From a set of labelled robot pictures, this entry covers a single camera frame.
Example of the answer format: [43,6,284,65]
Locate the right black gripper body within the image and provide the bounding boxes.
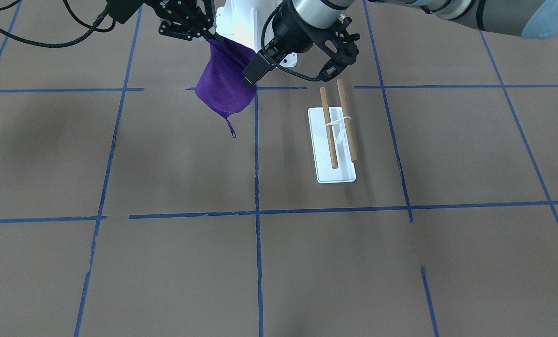
[145,0,216,29]

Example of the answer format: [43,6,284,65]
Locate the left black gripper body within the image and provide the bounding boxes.
[270,2,314,56]

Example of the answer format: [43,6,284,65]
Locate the purple towel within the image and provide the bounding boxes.
[195,38,257,138]

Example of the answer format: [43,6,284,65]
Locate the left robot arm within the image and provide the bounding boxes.
[242,0,558,89]

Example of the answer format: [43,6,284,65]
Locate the white rack base tray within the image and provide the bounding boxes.
[307,107,356,184]

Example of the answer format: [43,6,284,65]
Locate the white pedestal column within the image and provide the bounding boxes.
[215,0,282,52]

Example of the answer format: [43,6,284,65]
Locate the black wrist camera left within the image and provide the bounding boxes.
[311,14,361,82]

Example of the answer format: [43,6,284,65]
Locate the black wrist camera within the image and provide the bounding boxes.
[311,14,361,82]
[106,0,145,25]

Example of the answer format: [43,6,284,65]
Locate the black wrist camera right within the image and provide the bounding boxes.
[106,0,145,25]

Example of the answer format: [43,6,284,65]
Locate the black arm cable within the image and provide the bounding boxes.
[0,0,120,49]

